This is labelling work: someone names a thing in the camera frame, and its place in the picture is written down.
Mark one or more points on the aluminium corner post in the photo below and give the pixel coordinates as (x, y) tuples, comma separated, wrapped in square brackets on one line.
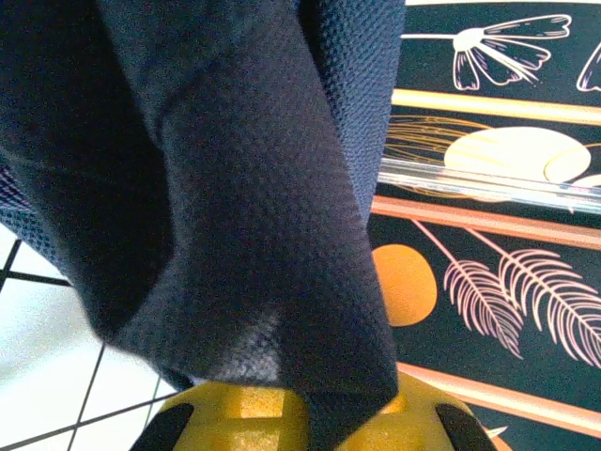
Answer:
[(469, 181)]

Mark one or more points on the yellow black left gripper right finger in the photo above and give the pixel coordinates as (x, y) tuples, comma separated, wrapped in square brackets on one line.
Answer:
[(413, 423)]

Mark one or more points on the navy blue backpack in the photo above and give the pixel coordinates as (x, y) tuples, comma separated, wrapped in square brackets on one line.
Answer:
[(235, 188)]

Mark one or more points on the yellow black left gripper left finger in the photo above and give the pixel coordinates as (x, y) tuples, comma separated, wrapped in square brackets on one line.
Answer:
[(235, 423)]

